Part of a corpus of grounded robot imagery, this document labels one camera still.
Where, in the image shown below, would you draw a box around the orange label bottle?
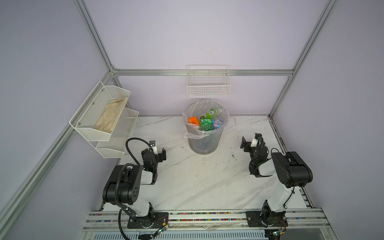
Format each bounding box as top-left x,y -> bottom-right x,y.
188,117 -> 200,126

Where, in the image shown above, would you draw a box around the clear bottle light-blue label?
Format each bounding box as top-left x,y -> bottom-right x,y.
211,119 -> 223,129

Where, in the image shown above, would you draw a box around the beige cloth in shelf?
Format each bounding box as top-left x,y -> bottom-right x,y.
94,97 -> 128,134

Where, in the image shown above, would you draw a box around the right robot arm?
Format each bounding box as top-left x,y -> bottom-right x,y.
240,133 -> 313,227

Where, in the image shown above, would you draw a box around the white mesh lower shelf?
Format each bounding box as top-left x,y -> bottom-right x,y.
96,108 -> 139,159

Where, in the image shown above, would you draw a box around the aluminium front rail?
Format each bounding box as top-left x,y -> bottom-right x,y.
82,209 -> 332,232

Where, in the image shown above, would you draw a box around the white wire wall basket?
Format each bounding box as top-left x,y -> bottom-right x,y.
187,65 -> 232,98

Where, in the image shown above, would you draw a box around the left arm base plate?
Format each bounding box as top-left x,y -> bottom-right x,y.
127,212 -> 169,229

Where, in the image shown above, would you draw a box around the clear plastic bin liner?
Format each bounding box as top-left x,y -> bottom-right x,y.
182,100 -> 230,140

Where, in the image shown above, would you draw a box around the crushed green bottle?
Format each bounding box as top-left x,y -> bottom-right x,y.
200,119 -> 215,132

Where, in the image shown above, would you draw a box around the white mesh shelf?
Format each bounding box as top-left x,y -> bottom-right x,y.
69,82 -> 131,142
96,108 -> 139,159

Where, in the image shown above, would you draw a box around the white mesh upper shelf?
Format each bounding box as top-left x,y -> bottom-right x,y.
69,82 -> 131,142

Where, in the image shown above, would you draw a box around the clear bottle green label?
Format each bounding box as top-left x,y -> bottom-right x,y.
200,108 -> 224,120

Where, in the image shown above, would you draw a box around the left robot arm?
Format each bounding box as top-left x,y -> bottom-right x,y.
102,141 -> 167,220

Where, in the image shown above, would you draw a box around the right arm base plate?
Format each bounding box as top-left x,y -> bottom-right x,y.
246,200 -> 288,228

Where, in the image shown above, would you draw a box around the grey mesh waste bin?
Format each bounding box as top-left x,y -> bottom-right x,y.
182,100 -> 230,155

